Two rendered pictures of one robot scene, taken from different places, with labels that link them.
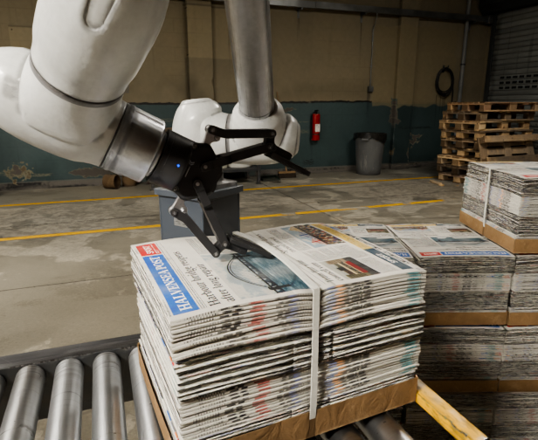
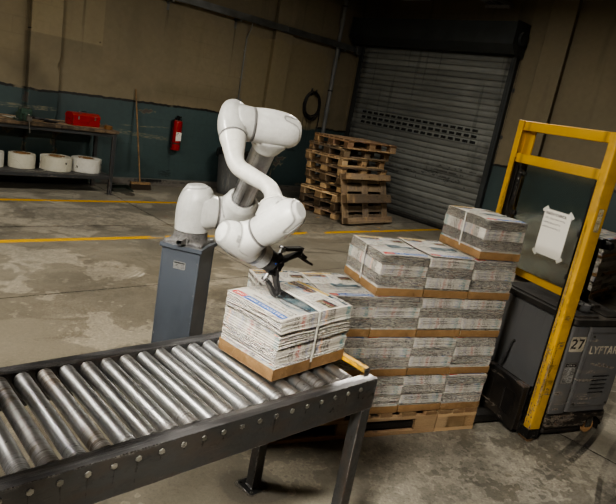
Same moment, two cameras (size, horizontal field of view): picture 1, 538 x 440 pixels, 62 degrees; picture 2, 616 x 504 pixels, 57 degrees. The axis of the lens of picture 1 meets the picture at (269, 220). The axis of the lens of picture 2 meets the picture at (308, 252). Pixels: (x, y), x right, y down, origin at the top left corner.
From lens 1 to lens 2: 1.46 m
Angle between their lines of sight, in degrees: 24
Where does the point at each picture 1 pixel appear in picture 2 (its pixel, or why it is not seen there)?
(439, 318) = not seen: hidden behind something
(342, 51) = (212, 56)
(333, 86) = (199, 93)
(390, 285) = (341, 311)
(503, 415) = not seen: hidden behind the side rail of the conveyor
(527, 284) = (380, 313)
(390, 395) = (334, 355)
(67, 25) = (278, 231)
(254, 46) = not seen: hidden behind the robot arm
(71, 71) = (270, 240)
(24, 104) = (243, 245)
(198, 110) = (202, 194)
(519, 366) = (372, 361)
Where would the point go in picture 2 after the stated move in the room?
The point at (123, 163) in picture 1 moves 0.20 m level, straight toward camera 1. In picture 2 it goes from (260, 263) to (297, 283)
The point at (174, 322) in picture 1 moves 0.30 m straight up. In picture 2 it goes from (283, 321) to (299, 232)
